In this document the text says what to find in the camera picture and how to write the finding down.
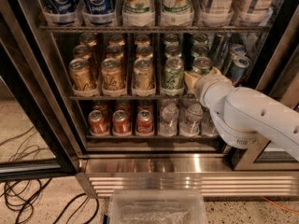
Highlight left pepsi bottle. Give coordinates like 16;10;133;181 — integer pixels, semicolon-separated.
43;0;76;25

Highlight right white labelled bottle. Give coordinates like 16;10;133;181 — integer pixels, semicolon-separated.
235;0;273;25

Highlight middle water bottle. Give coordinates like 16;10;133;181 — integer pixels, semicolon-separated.
179;104;203;137

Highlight orange front right can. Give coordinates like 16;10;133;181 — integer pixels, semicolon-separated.
134;58;153;91

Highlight orange front left can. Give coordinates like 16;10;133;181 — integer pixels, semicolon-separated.
68;59;93;91

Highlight right pepsi bottle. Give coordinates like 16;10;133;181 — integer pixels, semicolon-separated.
84;0;115;25

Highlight black cables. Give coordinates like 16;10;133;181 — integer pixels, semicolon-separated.
0;124;101;224

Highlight red front left can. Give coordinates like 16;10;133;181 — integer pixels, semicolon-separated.
88;110;108;133

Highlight orange cable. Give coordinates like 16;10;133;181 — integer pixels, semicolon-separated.
261;196;299;216

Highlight water bottle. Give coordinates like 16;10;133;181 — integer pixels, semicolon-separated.
159;103;179;137
179;104;203;137
201;109;219;137

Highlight blue front can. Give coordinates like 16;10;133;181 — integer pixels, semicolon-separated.
226;56;251;85

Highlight green second row left can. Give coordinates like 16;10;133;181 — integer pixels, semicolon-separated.
164;45;182;58

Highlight red front right can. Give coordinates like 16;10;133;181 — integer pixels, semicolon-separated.
136;110;153;135

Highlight orange front middle can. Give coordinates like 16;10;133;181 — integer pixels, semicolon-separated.
101;58;124;91

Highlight clear plastic bin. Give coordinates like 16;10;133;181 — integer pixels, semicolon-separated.
107;189;208;224

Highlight right water bottle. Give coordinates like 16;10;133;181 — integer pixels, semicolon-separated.
201;109;219;137

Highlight left white labelled bottle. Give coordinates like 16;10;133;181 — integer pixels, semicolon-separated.
200;0;233;27

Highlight red front middle can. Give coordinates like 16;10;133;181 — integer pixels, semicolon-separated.
112;110;131;133

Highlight open fridge door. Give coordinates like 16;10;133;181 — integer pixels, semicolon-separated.
0;18;77;181

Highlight orange second row right can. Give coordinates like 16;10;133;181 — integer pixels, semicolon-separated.
135;45;153;59

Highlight red can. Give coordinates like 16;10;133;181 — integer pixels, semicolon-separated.
88;110;108;133
136;110;153;135
112;110;131;133

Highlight left 7up bottle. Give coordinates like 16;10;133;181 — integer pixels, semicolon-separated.
125;0;152;26

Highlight stainless steel fridge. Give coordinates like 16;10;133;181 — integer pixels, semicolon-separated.
0;0;298;198

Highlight orange second row can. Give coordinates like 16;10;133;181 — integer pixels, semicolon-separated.
106;45;124;60
135;45;153;59
73;45;92;60

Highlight blue second row can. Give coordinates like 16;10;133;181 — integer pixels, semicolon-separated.
229;44;247;60

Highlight left water bottle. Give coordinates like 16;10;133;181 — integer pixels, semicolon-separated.
159;103;179;137

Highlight orange second row left can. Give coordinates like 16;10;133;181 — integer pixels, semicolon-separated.
73;45;92;60

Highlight white labelled bottle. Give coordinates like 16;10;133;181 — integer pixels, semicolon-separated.
235;0;273;25
200;0;233;27

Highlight pepsi bottle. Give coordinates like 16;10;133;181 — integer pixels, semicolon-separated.
84;0;115;25
43;0;76;25

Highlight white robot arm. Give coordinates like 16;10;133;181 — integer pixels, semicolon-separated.
184;71;299;160

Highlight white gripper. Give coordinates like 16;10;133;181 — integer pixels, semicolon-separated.
184;67;234;108

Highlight orange second row middle can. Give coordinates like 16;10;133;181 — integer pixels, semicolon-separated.
106;45;124;60

